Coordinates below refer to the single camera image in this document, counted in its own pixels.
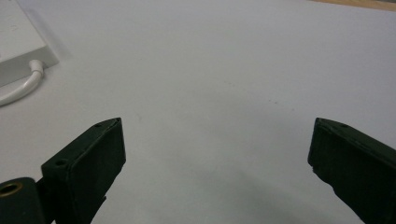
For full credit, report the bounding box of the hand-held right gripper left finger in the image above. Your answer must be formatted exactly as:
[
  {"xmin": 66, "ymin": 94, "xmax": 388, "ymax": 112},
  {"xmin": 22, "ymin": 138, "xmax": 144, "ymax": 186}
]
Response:
[{"xmin": 40, "ymin": 117, "xmax": 127, "ymax": 224}]

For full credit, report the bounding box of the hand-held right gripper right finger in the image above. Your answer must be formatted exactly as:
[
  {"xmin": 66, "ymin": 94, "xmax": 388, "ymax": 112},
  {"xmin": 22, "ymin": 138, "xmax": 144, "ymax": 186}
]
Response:
[{"xmin": 307, "ymin": 117, "xmax": 396, "ymax": 224}]

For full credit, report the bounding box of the white flat box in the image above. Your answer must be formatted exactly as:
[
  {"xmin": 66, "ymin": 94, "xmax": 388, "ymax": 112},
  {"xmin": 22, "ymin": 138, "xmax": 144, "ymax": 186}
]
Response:
[{"xmin": 0, "ymin": 0, "xmax": 60, "ymax": 88}]

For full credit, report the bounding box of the white power cable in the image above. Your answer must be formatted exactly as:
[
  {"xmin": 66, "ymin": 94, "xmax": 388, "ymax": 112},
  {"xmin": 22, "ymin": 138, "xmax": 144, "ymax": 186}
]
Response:
[{"xmin": 0, "ymin": 59, "xmax": 45, "ymax": 107}]

